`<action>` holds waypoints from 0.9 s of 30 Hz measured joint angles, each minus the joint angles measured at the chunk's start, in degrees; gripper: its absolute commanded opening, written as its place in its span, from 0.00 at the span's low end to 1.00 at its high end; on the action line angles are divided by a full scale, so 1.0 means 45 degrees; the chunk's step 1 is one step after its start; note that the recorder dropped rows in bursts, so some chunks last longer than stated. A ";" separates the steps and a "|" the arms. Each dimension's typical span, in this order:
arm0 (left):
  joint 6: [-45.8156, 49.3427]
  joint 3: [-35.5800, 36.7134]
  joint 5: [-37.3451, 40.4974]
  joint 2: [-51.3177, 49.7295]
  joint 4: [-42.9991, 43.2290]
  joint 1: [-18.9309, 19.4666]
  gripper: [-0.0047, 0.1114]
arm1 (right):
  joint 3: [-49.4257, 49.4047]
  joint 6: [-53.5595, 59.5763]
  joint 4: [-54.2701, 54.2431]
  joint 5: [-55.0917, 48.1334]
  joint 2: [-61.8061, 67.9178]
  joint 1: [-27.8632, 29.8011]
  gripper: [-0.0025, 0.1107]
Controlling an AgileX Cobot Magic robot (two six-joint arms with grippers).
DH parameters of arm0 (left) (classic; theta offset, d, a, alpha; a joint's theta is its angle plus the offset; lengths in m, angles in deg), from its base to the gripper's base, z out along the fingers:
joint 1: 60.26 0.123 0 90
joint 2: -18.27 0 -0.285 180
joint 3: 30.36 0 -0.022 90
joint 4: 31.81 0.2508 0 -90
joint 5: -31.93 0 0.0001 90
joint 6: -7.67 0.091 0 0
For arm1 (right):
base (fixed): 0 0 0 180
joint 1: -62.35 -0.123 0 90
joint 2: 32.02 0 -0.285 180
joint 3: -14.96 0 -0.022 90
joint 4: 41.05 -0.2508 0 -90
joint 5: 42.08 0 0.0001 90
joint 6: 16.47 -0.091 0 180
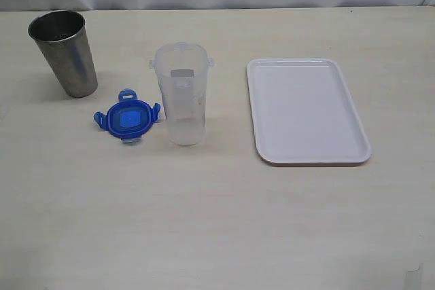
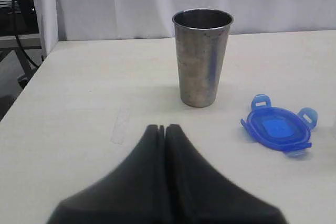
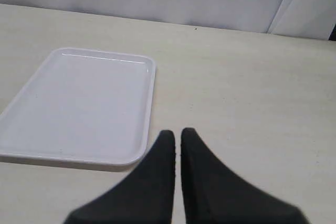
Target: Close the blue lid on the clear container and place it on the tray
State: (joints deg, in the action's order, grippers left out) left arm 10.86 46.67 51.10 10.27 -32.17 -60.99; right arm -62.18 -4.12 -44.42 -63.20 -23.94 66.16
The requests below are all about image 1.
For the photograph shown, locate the white rectangular plastic tray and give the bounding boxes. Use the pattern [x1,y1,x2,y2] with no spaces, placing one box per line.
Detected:
[246,58,372,165]

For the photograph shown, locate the blue plastic snap lid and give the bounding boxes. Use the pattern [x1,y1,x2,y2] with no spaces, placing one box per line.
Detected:
[93,88,161,143]

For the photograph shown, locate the clear plastic tall container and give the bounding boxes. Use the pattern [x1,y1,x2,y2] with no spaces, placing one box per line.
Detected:
[150,42,214,146]

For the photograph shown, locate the stainless steel tumbler cup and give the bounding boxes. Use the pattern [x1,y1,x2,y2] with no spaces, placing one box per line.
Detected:
[28,10,98,98]

